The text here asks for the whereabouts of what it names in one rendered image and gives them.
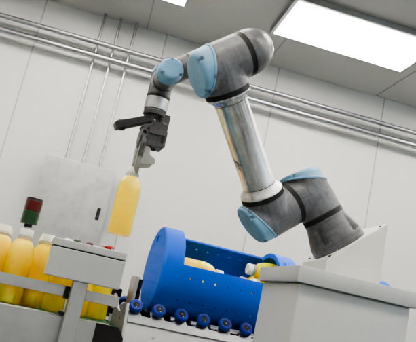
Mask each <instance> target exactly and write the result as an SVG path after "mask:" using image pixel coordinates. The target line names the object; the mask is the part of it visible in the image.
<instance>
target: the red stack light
mask: <svg viewBox="0 0 416 342"><path fill-rule="evenodd" d="M42 205H43V203H42V202H38V201H35V200H32V199H27V200H26V202H25V206H24V210H32V211H35V212H38V213H41V209H42V207H43V206H42Z"/></svg>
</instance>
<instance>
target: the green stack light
mask: <svg viewBox="0 0 416 342"><path fill-rule="evenodd" d="M39 217H40V213H38V212H35V211H32V210H23V212H22V216H21V219H20V222H21V223H24V224H25V223H26V224H30V225H32V226H37V224H38V221H39Z"/></svg>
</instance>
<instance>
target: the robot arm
mask: <svg viewBox="0 0 416 342"><path fill-rule="evenodd" d="M273 50H274V48H273V41H272V40H271V37H270V36H269V35H268V34H267V33H266V32H265V31H263V30H261V29H259V28H245V29H242V30H240V31H237V32H235V33H232V34H230V35H228V36H226V37H223V38H220V39H218V40H216V41H213V42H211V43H206V44H204V45H203V46H202V47H199V48H198V49H196V50H193V51H191V52H188V53H186V54H183V55H181V56H178V57H176V58H166V59H164V60H163V61H162V62H160V64H157V65H155V66H154V68H153V72H152V74H151V80H150V84H149V89H148V92H147V97H146V100H145V105H144V111H143V116H140V117H133V118H129V119H118V120H117V121H116V122H115V123H114V124H113V127H114V130H115V131H117V130H120V131H122V130H125V129H127V128H134V127H138V126H141V127H140V128H139V130H140V131H139V133H138V137H137V140H136V148H135V151H134V157H133V161H132V166H134V170H135V173H136V174H138V171H139V168H149V167H151V165H153V164H154V163H155V158H154V157H152V156H151V155H150V151H157V152H160V151H161V150H162V149H163V148H164V147H165V144H166V139H167V135H168V132H167V131H168V126H169V123H170V117H171V116H169V115H166V113H167V110H168V105H169V101H170V96H171V93H172V89H173V87H174V86H175V85H176V84H178V83H180V82H182V81H185V80H187V79H189V80H190V83H191V87H192V88H193V89H194V92H195V93H196V94H197V95H198V96H199V97H200V98H205V99H206V102H207V103H208V104H210V105H212V106H214V107H215V110H216V114H217V116H218V118H219V121H220V124H221V127H222V130H223V133H224V135H225V139H226V141H227V145H228V147H229V150H230V153H231V156H232V159H233V162H234V164H235V168H236V170H237V173H238V176H239V178H240V182H241V184H242V188H243V192H242V193H241V195H240V199H241V201H242V206H240V207H239V208H238V209H237V214H238V218H239V220H240V222H241V224H242V225H243V226H244V228H245V230H247V232H248V233H249V234H250V235H251V236H252V237H253V238H254V239H255V240H256V241H258V242H262V243H265V242H268V241H269V240H272V239H274V238H277V237H278V236H279V235H281V234H283V233H284V232H286V231H288V230H289V229H292V228H293V227H295V226H297V225H299V224H300V223H303V225H304V227H305V229H306V231H307V235H308V239H309V245H310V249H311V253H312V254H313V256H314V258H315V259H319V258H322V257H325V256H327V255H329V254H332V253H334V252H336V251H338V250H340V249H342V248H344V247H346V246H347V245H349V244H351V243H352V242H354V241H356V240H357V239H358V238H360V237H362V236H363V235H364V232H363V230H362V228H361V226H359V224H358V223H357V222H356V221H355V220H354V219H353V218H351V217H350V216H349V215H348V214H347V213H346V212H345V211H344V209H343V207H342V206H341V204H340V202H339V200H338V199H337V196H336V195H335V193H334V191H333V190H332V188H331V186H330V184H329V183H328V181H327V180H328V179H327V178H326V177H325V175H324V174H323V172H322V171H321V169H319V167H315V166H314V167H310V168H306V169H304V170H300V171H298V172H295V173H294V174H291V175H288V176H286V177H284V178H282V179H281V180H280V182H279V181H277V180H275V179H274V177H273V174H272V171H271V168H270V165H269V162H268V159H267V156H266V153H265V150H264V147H263V143H262V140H261V137H260V134H259V131H258V128H257V125H256V122H255V120H254V116H253V114H252V110H251V108H250V103H249V101H248V97H247V94H248V92H249V90H250V84H249V81H248V78H249V77H252V76H254V75H256V74H258V73H260V72H261V71H262V70H264V69H265V68H266V67H267V66H268V64H269V63H270V62H271V59H272V57H273ZM154 119H155V120H154Z"/></svg>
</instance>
